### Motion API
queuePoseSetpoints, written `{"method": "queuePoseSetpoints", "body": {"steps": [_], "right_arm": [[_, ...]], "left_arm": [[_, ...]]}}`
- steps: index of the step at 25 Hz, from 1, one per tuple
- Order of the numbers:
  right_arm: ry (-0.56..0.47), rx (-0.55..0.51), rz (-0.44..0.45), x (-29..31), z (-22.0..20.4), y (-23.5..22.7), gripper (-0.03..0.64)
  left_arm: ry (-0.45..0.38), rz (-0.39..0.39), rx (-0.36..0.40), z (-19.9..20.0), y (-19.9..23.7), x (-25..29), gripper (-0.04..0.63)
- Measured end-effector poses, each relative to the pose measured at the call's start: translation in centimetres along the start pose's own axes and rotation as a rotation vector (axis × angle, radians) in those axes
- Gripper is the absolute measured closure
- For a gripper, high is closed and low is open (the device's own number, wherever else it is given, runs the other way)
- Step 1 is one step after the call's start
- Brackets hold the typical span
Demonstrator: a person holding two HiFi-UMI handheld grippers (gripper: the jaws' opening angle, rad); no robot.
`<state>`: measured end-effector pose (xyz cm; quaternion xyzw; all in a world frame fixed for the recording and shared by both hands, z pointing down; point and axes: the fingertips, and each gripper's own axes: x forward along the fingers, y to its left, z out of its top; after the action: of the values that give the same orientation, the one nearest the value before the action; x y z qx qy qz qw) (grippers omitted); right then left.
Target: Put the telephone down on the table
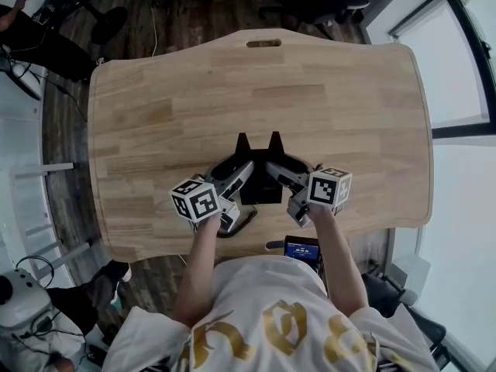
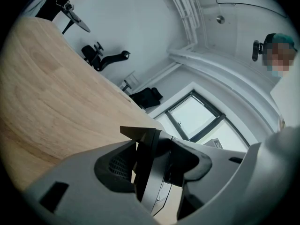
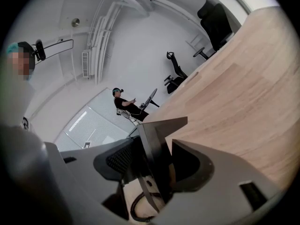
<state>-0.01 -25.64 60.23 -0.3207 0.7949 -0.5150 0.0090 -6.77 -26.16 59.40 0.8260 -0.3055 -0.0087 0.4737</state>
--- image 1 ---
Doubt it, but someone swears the black tablet with lit screen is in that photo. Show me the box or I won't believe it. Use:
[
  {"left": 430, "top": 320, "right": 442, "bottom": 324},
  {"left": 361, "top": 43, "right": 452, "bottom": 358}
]
[{"left": 284, "top": 235, "right": 321, "bottom": 261}]

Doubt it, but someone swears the black framed window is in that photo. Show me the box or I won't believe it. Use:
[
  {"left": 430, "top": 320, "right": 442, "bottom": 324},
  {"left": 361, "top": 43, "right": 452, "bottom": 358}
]
[{"left": 388, "top": 0, "right": 496, "bottom": 140}]

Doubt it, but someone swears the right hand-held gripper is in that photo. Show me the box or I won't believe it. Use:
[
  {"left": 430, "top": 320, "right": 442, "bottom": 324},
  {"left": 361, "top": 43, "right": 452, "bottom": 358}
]
[{"left": 265, "top": 155, "right": 353, "bottom": 228}]

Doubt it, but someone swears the person's left forearm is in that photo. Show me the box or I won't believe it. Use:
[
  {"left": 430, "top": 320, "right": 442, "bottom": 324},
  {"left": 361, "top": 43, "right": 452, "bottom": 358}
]
[{"left": 173, "top": 214, "right": 224, "bottom": 329}]

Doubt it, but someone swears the person's right forearm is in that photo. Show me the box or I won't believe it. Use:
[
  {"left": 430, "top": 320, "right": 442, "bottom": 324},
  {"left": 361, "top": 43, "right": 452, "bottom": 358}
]
[{"left": 308, "top": 204, "right": 371, "bottom": 319}]

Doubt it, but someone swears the person's white shirt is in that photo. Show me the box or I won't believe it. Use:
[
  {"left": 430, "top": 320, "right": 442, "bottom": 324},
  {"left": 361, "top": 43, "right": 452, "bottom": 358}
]
[{"left": 111, "top": 254, "right": 441, "bottom": 372}]

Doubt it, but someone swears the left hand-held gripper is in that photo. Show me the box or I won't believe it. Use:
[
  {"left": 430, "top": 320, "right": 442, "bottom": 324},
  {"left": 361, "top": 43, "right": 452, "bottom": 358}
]
[{"left": 170, "top": 155, "right": 256, "bottom": 234}]

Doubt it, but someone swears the white floor cable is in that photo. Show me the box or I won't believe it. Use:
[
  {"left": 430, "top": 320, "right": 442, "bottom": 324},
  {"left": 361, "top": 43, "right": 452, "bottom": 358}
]
[{"left": 145, "top": 0, "right": 159, "bottom": 57}]

